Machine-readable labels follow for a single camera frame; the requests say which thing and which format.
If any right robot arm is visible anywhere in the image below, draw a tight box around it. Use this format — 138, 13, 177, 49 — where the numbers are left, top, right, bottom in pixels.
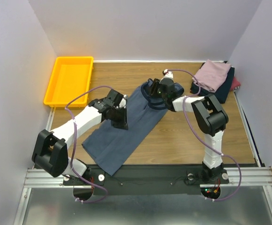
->
141, 78, 228, 183

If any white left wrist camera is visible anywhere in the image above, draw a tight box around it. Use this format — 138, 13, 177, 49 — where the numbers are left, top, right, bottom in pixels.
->
118, 95, 128, 108

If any yellow plastic tray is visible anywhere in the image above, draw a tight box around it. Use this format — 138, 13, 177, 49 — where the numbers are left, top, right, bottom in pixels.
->
43, 56, 94, 108

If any pink folded tank top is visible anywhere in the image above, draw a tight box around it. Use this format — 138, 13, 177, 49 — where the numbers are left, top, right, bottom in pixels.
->
192, 60, 231, 93

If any dark navy folded tank top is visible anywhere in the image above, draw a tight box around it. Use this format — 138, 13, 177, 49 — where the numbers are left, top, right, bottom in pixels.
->
189, 67, 235, 104

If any maroon folded tank top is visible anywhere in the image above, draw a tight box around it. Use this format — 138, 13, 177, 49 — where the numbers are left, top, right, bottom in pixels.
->
229, 77, 241, 91

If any blue-grey tank top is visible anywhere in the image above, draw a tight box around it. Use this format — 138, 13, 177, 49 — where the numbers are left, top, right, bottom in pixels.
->
82, 79, 168, 176

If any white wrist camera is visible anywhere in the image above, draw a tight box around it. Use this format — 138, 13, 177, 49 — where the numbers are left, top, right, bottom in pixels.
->
161, 69, 174, 80
118, 95, 128, 108

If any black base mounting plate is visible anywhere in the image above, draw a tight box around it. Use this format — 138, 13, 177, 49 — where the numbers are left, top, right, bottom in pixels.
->
63, 164, 230, 196

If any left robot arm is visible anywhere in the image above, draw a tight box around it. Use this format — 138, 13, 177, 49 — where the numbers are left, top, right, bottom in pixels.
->
31, 89, 128, 185

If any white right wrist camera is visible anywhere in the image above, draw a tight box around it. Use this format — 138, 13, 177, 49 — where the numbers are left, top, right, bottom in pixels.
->
161, 69, 174, 80

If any aluminium frame rail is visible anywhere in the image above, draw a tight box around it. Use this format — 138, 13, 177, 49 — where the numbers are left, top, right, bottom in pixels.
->
23, 167, 65, 188

